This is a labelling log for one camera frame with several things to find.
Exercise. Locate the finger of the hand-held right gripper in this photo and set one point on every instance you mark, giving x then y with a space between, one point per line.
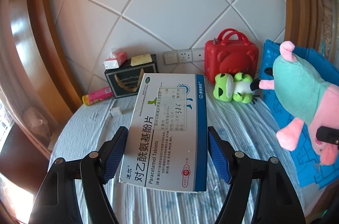
328 135

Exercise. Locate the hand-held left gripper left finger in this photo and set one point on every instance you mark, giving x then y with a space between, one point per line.
114 155

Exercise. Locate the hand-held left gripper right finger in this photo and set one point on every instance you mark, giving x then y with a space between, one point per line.
218 155

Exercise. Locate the small white medicine box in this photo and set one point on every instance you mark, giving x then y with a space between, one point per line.
116 112

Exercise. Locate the white blue medicine box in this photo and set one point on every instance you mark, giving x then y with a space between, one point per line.
169 134

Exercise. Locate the pink pig plush teal dress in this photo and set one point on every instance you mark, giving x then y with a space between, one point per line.
296 86

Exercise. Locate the pink snack can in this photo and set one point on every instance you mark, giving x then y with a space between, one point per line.
97 95

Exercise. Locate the green white frog plush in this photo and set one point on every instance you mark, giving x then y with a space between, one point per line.
242 87

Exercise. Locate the striped light blue bedspread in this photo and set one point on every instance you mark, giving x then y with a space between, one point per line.
169 208

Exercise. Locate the red white tissue pack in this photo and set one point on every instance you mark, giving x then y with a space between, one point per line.
114 59

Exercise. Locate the red bear suitcase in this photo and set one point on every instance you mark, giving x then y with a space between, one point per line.
233 57

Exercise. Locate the flat gold box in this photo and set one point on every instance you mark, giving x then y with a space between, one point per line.
143 60

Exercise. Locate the white wall socket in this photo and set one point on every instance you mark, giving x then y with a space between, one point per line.
198 54
185 56

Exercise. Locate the white wall switch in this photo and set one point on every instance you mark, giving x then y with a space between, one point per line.
170 57

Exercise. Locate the wooden headboard frame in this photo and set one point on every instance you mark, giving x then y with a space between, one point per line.
39 28

